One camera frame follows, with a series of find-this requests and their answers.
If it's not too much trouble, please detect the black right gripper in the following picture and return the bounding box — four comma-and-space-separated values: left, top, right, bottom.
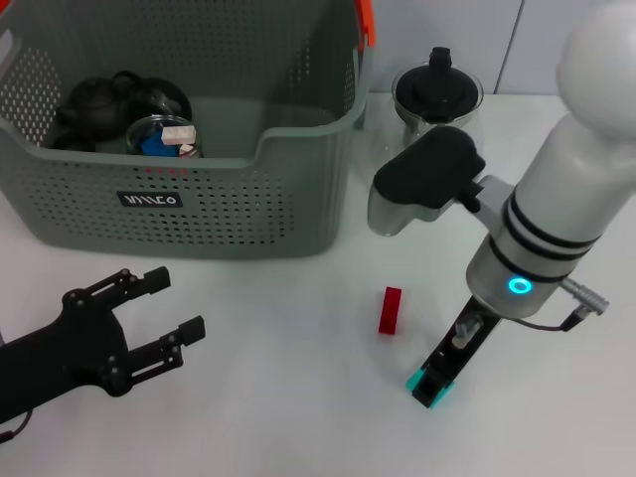
413, 296, 499, 404

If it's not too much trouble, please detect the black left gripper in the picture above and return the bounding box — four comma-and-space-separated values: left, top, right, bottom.
0, 265, 208, 424

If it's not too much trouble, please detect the blue square brick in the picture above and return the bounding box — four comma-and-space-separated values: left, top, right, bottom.
140, 133, 175, 157

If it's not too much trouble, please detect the grey-green perforated storage bin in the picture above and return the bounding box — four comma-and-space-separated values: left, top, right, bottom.
0, 0, 377, 260

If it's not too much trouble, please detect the dark red long brick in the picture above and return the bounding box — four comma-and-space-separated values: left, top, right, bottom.
377, 286, 403, 335

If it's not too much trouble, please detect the right gripper cable with connector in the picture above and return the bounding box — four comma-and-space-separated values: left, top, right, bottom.
519, 276, 611, 333

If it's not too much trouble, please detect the glass teapot black lid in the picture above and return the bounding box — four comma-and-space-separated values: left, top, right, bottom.
367, 46, 486, 165

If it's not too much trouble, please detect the teal square brick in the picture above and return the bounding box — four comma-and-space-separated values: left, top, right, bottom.
405, 367, 456, 410

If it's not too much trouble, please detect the left gripper cable with connector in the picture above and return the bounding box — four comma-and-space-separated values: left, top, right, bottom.
0, 409, 32, 444

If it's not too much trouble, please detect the orange bin handle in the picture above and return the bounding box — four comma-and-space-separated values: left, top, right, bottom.
353, 0, 377, 50

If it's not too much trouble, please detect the glass teacup black holder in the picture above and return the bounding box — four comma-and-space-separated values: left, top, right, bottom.
123, 113, 205, 159
111, 69, 194, 125

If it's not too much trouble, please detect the dark clay teapot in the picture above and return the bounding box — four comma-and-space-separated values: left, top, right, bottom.
49, 77, 125, 153

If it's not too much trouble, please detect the gripper cable with connector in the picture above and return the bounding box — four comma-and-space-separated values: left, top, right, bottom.
0, 409, 32, 444
519, 276, 611, 333

